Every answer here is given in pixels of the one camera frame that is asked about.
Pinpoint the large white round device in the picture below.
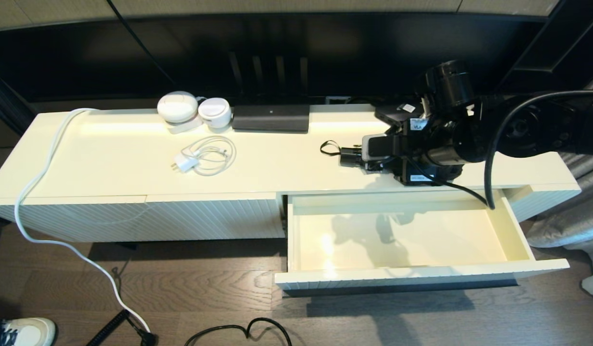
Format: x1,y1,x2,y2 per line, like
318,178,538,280
157,91,204,135

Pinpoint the white USB charger adapter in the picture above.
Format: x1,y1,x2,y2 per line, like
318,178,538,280
171,154,200,173

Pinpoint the black coiled cable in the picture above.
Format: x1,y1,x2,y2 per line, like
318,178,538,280
86,309,159,346

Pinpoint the black shelf unit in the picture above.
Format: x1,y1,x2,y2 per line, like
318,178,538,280
496,0,593,97

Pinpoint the black set-top box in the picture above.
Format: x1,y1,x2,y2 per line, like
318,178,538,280
374,102,427,130

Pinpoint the white coiled charging cable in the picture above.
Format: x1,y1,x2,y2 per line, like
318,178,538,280
181,136,237,176

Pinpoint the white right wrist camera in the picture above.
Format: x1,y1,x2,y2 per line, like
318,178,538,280
362,134,399,163

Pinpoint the grey pleated curtain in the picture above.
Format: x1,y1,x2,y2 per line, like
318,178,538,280
525,72,593,298

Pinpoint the white fluted drawer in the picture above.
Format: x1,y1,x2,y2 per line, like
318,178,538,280
275,189,571,292

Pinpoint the long black cable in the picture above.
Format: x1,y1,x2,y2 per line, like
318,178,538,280
107,0,179,89

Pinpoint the white sneaker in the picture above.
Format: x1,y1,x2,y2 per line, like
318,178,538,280
0,317,56,346

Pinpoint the black television screen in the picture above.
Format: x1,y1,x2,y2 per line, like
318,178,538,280
0,13,556,104

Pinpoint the thick white power cord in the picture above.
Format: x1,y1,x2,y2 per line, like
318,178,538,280
14,109,150,333

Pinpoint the white TV cabinet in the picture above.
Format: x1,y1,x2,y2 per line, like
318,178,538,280
0,100,581,250

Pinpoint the thin black looped cable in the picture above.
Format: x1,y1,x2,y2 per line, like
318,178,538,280
184,317,293,346

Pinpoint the black router with antennas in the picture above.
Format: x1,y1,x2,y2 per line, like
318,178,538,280
228,51,310,133

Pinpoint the black umbrella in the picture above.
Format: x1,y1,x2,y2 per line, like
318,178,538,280
320,123,465,187

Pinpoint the small white round device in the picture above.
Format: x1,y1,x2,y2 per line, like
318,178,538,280
198,98,232,129

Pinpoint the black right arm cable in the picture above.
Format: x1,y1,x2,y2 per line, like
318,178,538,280
405,90,593,210

